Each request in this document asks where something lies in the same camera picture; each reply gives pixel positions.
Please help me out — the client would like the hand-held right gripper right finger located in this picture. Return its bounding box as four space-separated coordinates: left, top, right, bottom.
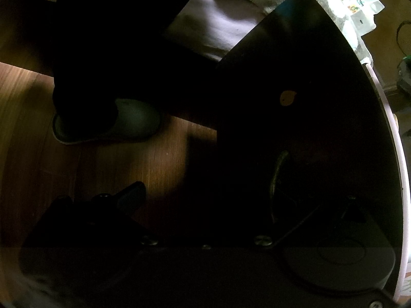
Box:
254 150 358 247

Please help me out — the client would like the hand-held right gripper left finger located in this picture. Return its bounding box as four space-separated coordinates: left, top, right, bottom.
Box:
48 181 158 247

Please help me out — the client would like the dark wooden nightstand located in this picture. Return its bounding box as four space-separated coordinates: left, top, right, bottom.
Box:
214 0 406 299

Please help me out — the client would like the grey slipper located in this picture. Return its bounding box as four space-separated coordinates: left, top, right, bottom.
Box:
52 98 162 144

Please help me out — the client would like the pale pink plastic bin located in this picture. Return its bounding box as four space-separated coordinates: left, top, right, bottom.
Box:
362 61 411 305

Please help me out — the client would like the person's dark trouser leg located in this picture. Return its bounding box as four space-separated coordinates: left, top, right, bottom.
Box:
51 0 222 135

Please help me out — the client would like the lavender bed sheet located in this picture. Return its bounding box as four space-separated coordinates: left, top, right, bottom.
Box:
165 0 268 63

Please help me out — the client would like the white printed plastic packet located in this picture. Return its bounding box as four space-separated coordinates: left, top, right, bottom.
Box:
332 0 386 37

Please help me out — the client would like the thin dark cable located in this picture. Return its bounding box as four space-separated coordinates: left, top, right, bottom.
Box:
396 21 411 56

